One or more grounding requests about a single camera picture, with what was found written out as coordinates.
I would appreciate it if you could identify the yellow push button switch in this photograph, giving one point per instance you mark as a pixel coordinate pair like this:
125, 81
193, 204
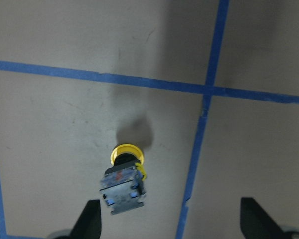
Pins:
122, 185

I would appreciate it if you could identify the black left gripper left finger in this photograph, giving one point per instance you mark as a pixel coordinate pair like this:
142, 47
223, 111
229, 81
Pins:
88, 225

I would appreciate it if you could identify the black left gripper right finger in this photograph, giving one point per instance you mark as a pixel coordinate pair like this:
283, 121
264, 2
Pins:
255, 223

